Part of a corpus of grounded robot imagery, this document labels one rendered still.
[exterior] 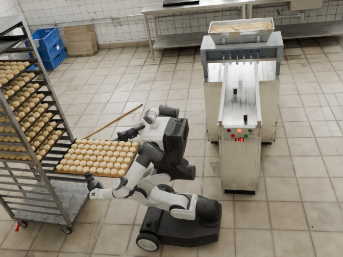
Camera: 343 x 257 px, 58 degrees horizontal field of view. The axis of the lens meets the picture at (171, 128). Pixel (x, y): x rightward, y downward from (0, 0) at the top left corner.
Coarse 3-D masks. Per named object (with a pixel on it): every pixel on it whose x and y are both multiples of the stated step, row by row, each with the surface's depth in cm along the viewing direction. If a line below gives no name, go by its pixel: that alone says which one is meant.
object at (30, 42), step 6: (24, 24) 209; (24, 30) 211; (30, 36) 215; (30, 42) 216; (36, 48) 221; (36, 54) 222; (42, 66) 228; (48, 78) 235; (48, 84) 236; (48, 90) 240; (54, 96) 243; (60, 108) 251; (60, 114) 253; (66, 120) 260; (66, 126) 260; (72, 138) 269
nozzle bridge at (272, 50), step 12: (204, 36) 304; (276, 36) 280; (204, 48) 280; (216, 48) 277; (228, 48) 275; (240, 48) 273; (252, 48) 271; (264, 48) 277; (276, 48) 274; (204, 60) 286; (216, 60) 288; (228, 60) 285; (240, 60) 283; (252, 60) 281; (264, 60) 279; (276, 60) 274; (204, 72) 305; (276, 72) 291
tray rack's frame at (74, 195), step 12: (0, 24) 195; (12, 24) 199; (48, 192) 306; (60, 192) 304; (72, 192) 302; (84, 192) 300; (48, 204) 293; (72, 204) 289; (12, 216) 286; (24, 216) 286; (36, 216) 284; (48, 216) 282; (60, 216) 280; (72, 216) 278
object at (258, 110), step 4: (256, 64) 302; (256, 68) 296; (256, 72) 289; (256, 76) 283; (256, 80) 278; (256, 84) 273; (256, 88) 267; (256, 92) 262; (256, 96) 257; (256, 100) 252; (256, 104) 248; (256, 108) 248; (256, 112) 248; (260, 112) 239; (260, 116) 235; (260, 120) 229; (260, 124) 232
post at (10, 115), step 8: (0, 96) 192; (0, 104) 196; (8, 112) 199; (16, 120) 206; (16, 128) 207; (24, 136) 213; (24, 144) 215; (32, 152) 221; (32, 160) 224; (40, 168) 230; (40, 176) 235; (48, 184) 240; (56, 200) 251; (64, 216) 263; (72, 224) 274
